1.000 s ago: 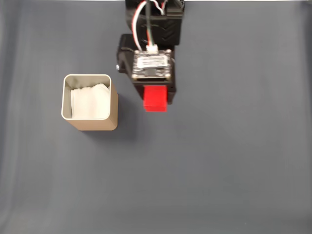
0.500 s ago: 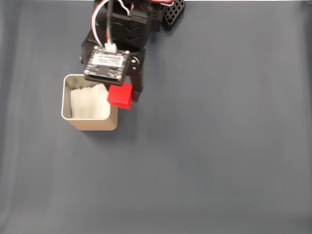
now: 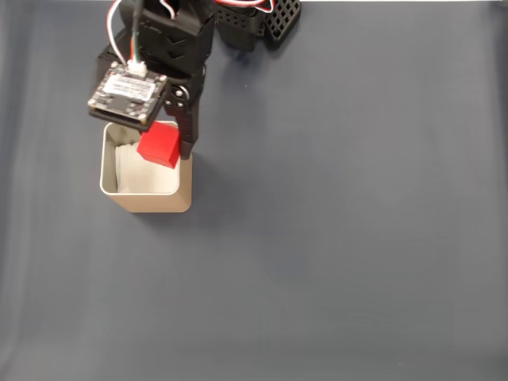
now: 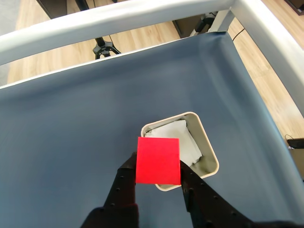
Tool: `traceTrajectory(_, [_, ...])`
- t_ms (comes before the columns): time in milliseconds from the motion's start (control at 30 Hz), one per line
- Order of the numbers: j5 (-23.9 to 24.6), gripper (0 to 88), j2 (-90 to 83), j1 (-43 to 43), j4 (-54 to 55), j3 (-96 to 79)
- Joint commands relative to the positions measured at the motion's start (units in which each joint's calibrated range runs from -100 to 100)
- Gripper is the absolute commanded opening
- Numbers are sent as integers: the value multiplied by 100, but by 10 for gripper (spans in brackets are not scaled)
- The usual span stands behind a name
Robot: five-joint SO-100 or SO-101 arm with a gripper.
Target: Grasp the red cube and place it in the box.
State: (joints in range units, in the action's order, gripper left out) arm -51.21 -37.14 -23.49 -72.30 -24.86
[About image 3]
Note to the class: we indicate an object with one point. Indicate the beige metal box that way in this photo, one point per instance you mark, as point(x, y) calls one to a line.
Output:
point(158, 202)

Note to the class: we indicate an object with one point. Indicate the white tissue paper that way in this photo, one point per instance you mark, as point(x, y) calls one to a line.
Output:
point(139, 178)

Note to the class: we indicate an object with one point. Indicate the camera circuit board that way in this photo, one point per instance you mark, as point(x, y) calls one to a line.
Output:
point(127, 91)

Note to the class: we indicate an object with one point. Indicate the blue table mat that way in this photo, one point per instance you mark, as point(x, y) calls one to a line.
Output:
point(317, 238)

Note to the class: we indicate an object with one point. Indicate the red cube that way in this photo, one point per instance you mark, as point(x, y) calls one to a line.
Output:
point(158, 145)

